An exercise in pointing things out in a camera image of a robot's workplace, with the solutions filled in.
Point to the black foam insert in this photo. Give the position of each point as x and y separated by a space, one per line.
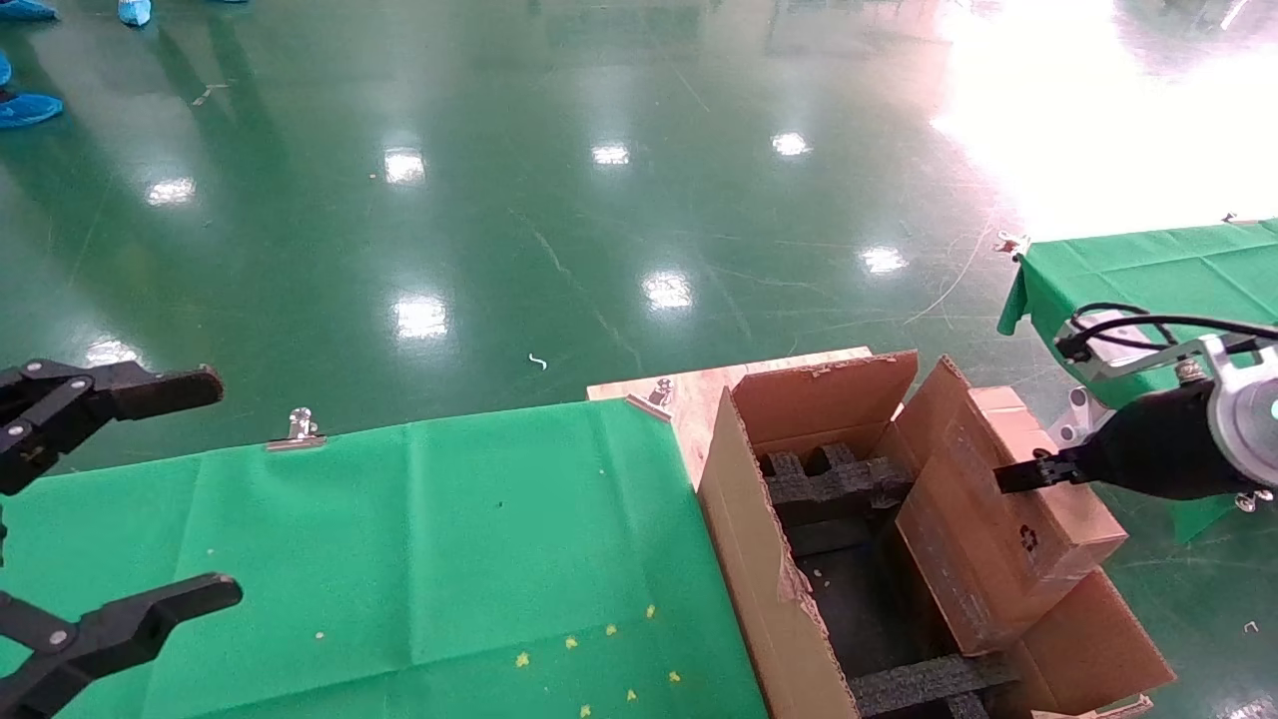
929 684
829 484

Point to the large open brown carton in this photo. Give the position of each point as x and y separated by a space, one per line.
749 519

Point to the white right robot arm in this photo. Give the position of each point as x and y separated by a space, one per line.
1248 419

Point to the large green tablecloth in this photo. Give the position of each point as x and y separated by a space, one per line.
399 549

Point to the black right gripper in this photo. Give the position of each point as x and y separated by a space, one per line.
1158 444

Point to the silver binder clip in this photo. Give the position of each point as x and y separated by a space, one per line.
654 396
297 429

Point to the blue shoe cover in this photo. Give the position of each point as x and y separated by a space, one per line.
30 108
135 10
25 8

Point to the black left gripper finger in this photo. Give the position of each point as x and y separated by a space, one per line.
120 624
110 389

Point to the small brown cardboard box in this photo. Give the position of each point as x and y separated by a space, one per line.
958 519

